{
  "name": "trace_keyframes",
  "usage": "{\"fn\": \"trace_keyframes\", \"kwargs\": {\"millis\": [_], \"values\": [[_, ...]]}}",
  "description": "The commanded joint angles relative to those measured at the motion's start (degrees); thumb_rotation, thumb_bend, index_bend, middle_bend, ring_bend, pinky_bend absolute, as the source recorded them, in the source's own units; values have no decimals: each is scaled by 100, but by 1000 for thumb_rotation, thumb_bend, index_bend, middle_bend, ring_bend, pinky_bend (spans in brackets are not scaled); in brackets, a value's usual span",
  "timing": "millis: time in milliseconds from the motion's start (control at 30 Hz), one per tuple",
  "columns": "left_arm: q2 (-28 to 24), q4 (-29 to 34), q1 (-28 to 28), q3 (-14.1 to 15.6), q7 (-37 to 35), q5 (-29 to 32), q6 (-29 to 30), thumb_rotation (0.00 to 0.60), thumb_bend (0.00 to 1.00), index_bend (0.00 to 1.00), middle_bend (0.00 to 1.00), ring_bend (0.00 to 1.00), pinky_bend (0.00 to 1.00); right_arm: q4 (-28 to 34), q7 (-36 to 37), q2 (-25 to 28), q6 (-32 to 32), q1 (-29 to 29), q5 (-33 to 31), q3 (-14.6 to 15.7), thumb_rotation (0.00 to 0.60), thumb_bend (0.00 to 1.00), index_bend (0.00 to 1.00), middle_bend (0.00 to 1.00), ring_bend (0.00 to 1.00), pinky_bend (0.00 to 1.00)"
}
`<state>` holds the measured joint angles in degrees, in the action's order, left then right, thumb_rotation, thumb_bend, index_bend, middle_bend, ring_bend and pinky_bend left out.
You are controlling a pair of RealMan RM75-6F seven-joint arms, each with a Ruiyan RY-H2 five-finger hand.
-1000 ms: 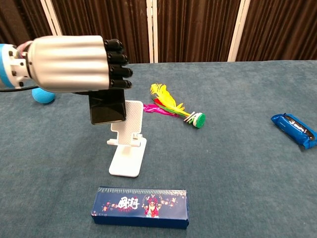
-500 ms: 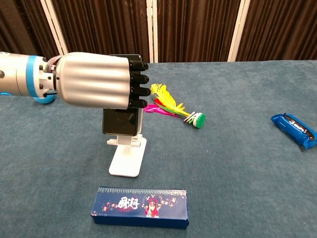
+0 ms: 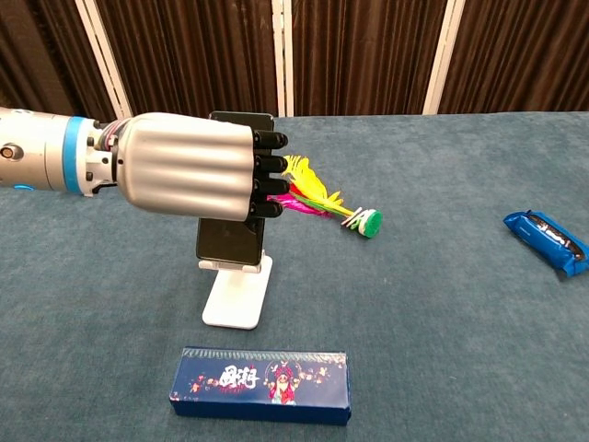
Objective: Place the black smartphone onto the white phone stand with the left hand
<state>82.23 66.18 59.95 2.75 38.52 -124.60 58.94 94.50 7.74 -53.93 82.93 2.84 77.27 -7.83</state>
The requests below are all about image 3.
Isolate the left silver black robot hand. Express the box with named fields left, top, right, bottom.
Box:
left=94, top=112, right=291, bottom=221

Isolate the black smartphone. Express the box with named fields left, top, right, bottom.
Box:
left=196, top=110, right=275, bottom=267

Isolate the white folding phone stand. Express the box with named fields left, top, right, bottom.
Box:
left=198, top=248, right=274, bottom=331

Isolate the colourful feather shuttlecock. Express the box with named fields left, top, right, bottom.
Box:
left=266, top=155, right=384, bottom=240

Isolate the dark blue printed box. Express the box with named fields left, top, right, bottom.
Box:
left=168, top=346, right=349, bottom=427

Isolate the blue cookie packet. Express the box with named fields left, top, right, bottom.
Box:
left=502, top=210, right=589, bottom=278

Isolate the white folding screen frame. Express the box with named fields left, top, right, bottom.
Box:
left=73, top=0, right=466, bottom=123

